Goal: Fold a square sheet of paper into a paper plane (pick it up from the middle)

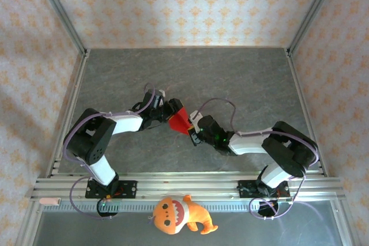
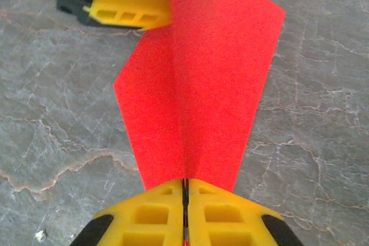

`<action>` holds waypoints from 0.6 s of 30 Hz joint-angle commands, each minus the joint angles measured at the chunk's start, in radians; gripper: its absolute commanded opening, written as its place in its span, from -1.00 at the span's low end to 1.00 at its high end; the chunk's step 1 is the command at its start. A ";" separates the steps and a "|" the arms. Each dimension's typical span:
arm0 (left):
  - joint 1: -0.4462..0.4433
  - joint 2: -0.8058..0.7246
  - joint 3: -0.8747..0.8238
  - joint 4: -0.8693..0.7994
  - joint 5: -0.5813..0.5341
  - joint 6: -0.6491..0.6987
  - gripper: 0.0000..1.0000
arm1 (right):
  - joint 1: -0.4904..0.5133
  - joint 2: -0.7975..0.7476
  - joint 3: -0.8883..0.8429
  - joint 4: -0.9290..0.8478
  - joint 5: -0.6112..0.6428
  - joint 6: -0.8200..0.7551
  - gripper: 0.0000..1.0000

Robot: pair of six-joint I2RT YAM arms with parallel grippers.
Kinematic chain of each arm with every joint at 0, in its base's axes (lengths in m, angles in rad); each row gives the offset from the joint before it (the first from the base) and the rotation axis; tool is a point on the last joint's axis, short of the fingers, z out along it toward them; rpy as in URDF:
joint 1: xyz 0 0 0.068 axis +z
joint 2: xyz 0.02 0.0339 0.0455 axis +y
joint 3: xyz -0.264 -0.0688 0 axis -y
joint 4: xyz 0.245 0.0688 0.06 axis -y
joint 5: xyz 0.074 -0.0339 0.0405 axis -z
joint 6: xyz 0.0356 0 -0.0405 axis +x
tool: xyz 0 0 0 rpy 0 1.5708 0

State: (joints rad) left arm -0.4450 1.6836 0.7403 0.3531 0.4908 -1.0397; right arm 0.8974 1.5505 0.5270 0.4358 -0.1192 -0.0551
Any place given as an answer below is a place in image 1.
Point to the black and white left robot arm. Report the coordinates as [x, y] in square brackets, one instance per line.
[89, 139]

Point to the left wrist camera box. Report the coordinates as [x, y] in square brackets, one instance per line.
[161, 92]

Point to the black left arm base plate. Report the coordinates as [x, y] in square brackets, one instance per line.
[128, 189]

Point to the aluminium side rail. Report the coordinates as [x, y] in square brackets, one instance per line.
[302, 99]
[67, 113]

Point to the aluminium frame post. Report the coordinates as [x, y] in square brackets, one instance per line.
[62, 12]
[312, 9]

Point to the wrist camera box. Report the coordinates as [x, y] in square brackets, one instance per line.
[196, 113]
[161, 92]

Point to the orange shark plush toy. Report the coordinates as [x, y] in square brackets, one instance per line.
[173, 217]

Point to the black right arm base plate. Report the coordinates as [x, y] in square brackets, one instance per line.
[246, 189]

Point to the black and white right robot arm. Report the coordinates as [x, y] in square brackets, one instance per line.
[285, 151]

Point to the pink tag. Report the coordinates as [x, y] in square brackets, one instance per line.
[49, 201]

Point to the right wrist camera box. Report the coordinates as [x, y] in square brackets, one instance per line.
[196, 113]

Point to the aluminium cross rail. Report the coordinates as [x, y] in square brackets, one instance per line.
[187, 184]

